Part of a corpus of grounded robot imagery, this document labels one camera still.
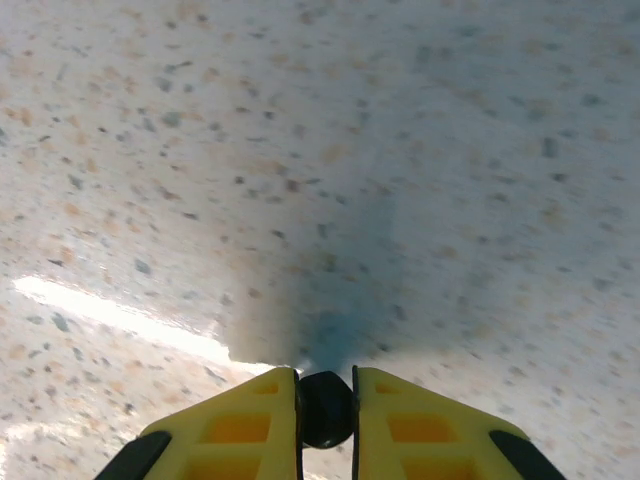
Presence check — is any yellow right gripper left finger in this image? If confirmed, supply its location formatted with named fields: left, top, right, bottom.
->
left=97, top=367, right=305, bottom=480

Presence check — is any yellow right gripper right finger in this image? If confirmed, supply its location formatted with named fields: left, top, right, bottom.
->
left=351, top=365, right=571, bottom=480

